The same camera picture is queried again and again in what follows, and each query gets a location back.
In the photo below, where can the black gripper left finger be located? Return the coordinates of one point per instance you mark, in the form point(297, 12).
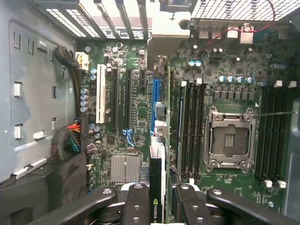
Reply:
point(138, 206)

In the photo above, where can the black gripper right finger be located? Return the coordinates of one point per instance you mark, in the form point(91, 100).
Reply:
point(194, 208)

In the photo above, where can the silver chipset heatsink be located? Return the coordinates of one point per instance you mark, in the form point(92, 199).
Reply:
point(125, 168)

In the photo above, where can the CPU socket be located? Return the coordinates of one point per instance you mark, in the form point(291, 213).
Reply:
point(229, 140)

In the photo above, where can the black RAM slot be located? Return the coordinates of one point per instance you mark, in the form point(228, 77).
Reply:
point(262, 133)
point(195, 131)
point(189, 131)
point(277, 133)
point(201, 131)
point(284, 133)
point(269, 133)

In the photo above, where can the long black expansion slot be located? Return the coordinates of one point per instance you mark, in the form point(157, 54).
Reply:
point(129, 98)
point(115, 98)

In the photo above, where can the white expansion slot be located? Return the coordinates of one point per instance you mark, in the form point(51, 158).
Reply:
point(100, 93)

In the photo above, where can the socket locking lever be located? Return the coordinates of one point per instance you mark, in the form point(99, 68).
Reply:
point(276, 114)

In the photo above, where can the short black expansion slot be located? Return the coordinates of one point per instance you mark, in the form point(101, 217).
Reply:
point(143, 78)

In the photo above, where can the green motherboard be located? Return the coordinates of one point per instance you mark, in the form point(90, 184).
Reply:
point(234, 61)

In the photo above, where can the black open PC case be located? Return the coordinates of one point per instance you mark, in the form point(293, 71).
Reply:
point(35, 82)

